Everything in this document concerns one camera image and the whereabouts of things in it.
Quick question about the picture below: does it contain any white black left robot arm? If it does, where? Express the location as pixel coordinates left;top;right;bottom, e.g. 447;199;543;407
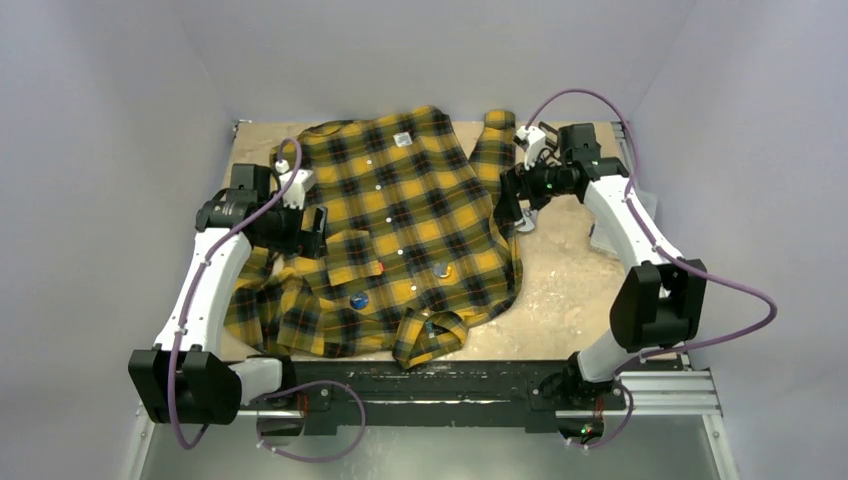
128;163;327;425

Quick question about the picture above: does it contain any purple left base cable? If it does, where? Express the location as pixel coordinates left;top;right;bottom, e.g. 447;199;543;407
255;380;367;465

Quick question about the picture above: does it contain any yellow black plaid shirt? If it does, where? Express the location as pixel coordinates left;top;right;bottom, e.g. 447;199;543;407
224;106;523;369

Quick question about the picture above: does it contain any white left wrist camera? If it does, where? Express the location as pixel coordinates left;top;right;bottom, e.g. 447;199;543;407
274;160;316;210

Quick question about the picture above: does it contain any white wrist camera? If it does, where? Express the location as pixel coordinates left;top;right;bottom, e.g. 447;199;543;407
514;125;547;171
274;160;316;210

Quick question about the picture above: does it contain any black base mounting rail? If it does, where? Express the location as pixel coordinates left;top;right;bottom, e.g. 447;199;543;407
233;359;628;439

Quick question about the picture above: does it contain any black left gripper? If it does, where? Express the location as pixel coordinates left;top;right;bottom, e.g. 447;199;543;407
257;197;327;258

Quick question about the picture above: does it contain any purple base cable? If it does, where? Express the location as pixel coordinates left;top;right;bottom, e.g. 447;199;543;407
563;384;636;452
255;380;367;465

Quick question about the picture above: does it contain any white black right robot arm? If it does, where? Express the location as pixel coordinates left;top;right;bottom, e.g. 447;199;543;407
495;123;706;407

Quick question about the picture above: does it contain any clear plastic screw box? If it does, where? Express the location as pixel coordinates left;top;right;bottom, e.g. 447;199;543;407
589;189;658;257

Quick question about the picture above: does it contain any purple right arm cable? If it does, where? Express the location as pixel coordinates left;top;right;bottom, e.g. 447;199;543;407
523;87;779;376

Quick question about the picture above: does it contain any red handled adjustable wrench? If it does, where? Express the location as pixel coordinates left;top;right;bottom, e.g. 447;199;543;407
514;207;538;234

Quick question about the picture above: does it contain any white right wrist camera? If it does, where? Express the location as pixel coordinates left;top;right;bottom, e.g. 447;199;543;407
514;125;547;171

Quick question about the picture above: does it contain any silver gold round brooch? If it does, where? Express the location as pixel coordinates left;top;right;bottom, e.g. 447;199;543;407
432;262;453;279

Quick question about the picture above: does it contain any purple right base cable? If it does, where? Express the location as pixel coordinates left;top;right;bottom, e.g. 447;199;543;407
563;384;636;452

